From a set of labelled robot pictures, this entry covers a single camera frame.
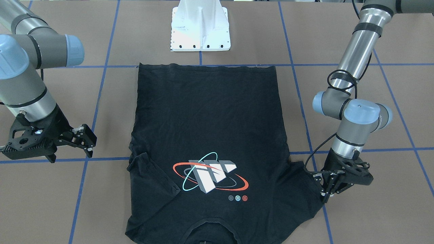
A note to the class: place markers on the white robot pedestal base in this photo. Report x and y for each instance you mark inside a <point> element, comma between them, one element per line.
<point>200,25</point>

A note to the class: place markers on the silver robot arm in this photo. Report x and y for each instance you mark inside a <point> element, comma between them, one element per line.
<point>31,47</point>
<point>358,118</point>

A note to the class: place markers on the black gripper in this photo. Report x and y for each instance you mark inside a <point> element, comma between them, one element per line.
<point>58,124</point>
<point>332,167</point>

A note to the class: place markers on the black printed t-shirt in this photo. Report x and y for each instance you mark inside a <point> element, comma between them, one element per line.
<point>210,161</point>

